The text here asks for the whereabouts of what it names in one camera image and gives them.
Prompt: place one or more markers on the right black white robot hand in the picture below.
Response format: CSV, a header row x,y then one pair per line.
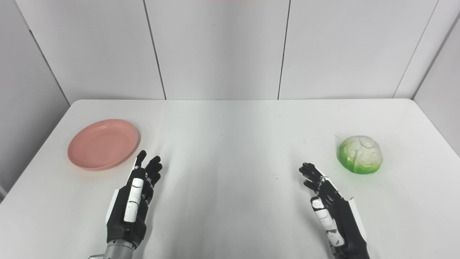
x,y
337,212

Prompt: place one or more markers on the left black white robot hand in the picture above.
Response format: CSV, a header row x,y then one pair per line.
x,y
125,219

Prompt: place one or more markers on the green white cabbage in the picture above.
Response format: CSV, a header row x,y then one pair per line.
x,y
360,154

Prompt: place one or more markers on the pink round plate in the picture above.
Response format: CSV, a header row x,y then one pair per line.
x,y
103,144

